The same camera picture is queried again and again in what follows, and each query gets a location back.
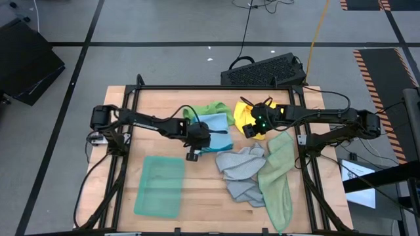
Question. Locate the black perforated computer case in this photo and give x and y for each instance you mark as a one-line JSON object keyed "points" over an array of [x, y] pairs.
{"points": [[262, 72]]}

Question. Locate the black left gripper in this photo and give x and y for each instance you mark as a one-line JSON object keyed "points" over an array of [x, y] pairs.
{"points": [[198, 136]]}

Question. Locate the grey microfiber towel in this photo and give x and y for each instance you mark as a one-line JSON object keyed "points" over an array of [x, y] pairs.
{"points": [[239, 164]]}

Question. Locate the black mat with hazard stripes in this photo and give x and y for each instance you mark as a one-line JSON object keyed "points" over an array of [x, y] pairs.
{"points": [[384, 82], [361, 4]]}

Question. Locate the white printed sheet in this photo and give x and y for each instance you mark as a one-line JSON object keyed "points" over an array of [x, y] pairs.
{"points": [[361, 198]]}

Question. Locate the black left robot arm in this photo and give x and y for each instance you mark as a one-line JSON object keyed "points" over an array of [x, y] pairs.
{"points": [[147, 123]]}

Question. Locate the yellow microfiber towel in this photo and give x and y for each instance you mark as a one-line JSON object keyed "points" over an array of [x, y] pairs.
{"points": [[241, 114]]}

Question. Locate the teal translucent plastic bin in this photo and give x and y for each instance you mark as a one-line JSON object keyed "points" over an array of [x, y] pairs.
{"points": [[160, 187]]}

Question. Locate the bright green microfiber towel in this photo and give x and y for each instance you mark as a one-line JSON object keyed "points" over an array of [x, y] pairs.
{"points": [[216, 108]]}

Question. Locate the pale green microfiber towel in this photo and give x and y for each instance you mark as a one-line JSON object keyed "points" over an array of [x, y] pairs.
{"points": [[275, 187]]}

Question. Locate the light blue microfiber towel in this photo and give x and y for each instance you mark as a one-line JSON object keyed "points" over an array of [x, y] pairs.
{"points": [[220, 131]]}

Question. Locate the large black case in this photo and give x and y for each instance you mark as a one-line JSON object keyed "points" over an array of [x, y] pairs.
{"points": [[26, 65]]}

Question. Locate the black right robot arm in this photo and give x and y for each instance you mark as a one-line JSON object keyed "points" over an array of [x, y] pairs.
{"points": [[328, 114]]}

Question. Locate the black metal stand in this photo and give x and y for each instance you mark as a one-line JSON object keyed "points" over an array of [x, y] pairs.
{"points": [[387, 175]]}

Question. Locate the grey padded post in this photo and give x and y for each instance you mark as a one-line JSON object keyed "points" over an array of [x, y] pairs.
{"points": [[411, 114]]}

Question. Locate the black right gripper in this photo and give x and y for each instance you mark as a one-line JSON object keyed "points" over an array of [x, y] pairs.
{"points": [[262, 119]]}

